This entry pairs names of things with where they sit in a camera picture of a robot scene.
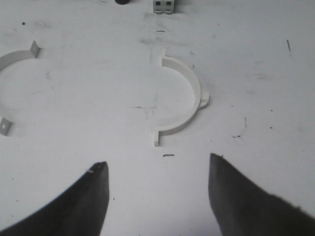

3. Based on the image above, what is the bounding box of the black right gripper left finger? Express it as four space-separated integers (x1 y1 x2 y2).
0 162 109 236

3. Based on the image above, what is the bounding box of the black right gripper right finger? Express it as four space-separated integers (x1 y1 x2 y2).
209 153 315 236

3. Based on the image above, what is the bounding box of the white half pipe clamp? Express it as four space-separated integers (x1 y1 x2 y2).
153 48 211 147
0 40 40 136

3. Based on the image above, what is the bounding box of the dark brown cylinder coupling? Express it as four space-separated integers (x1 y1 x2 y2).
115 0 130 5

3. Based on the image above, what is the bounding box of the white circuit breaker red switch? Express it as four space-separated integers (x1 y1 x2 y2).
153 0 175 14

